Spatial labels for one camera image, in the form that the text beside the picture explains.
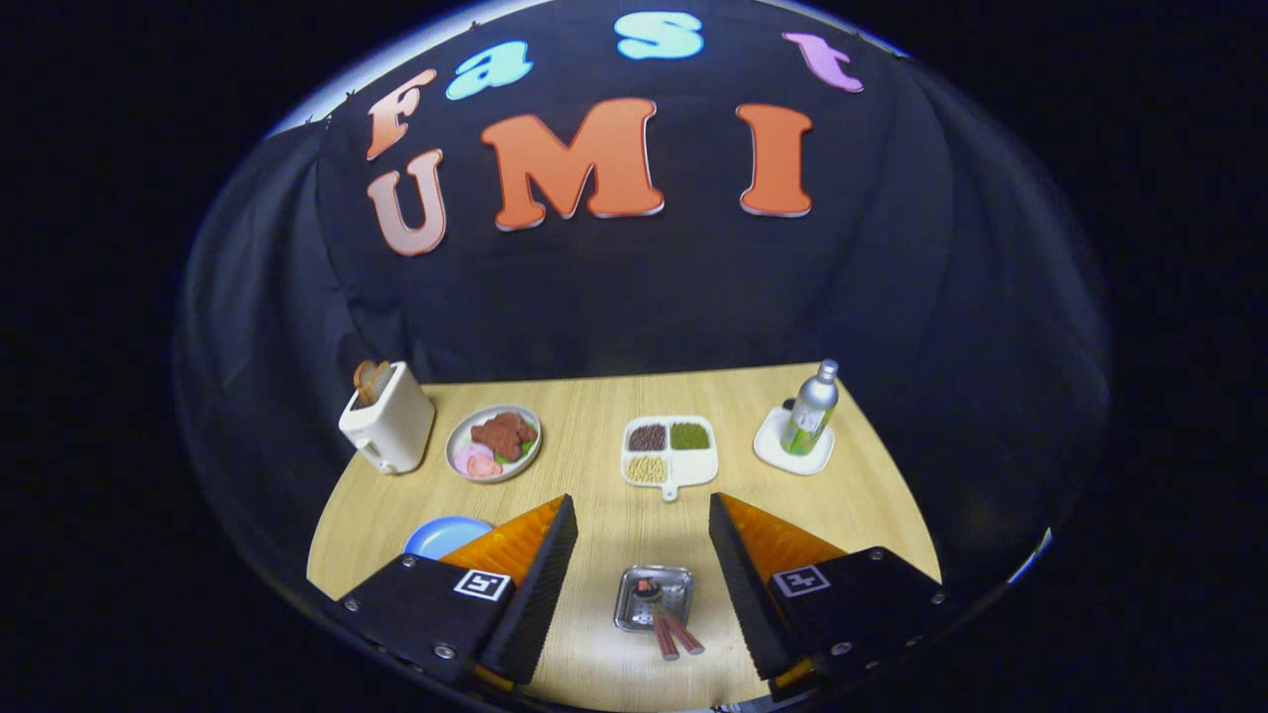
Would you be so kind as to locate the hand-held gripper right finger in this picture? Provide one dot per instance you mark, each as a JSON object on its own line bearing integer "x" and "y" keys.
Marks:
{"x": 743, "y": 594}

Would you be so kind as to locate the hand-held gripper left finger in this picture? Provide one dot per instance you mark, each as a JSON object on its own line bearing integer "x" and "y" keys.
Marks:
{"x": 540, "y": 594}

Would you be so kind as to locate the perforated metal basket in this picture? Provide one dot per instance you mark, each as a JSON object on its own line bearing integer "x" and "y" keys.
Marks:
{"x": 679, "y": 584}

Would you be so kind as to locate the blue plate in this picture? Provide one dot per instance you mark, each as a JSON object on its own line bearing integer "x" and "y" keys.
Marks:
{"x": 441, "y": 537}

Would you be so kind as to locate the white divided dish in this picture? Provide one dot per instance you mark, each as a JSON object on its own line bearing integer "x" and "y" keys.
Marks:
{"x": 693, "y": 467}

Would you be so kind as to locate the salmon pink ham slice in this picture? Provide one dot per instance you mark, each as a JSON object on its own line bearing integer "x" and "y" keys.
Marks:
{"x": 485, "y": 468}

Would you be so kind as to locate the green lettuce leaf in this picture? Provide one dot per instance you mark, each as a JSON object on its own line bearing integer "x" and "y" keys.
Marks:
{"x": 525, "y": 448}

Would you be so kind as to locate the white coaster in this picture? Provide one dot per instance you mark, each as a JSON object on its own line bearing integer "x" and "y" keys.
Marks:
{"x": 768, "y": 446}

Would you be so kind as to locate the pale pink ham slice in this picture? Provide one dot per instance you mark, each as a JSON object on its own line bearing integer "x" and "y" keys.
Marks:
{"x": 468, "y": 456}

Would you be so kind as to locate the pile of yellow soybeans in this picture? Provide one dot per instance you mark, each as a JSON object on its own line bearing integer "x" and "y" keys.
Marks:
{"x": 647, "y": 469}

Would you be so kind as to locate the brown steak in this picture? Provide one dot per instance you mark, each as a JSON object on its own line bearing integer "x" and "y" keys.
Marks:
{"x": 503, "y": 434}

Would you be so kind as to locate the pile of green beans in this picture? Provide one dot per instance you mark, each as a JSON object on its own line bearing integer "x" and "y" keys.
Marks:
{"x": 689, "y": 436}

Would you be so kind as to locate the oval grey plate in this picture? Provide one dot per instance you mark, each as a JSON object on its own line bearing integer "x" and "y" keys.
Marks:
{"x": 461, "y": 436}

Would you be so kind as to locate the pile of dark red beans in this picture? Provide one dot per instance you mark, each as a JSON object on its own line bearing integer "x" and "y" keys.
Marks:
{"x": 647, "y": 437}

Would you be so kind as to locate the metal bottle with green label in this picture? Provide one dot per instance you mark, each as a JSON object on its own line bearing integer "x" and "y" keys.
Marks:
{"x": 812, "y": 406}

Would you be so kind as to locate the white toaster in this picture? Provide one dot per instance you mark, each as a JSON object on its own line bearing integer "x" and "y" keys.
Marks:
{"x": 396, "y": 426}

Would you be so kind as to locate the brown toast slice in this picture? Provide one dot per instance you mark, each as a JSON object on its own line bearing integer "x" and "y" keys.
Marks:
{"x": 363, "y": 381}
{"x": 381, "y": 376}

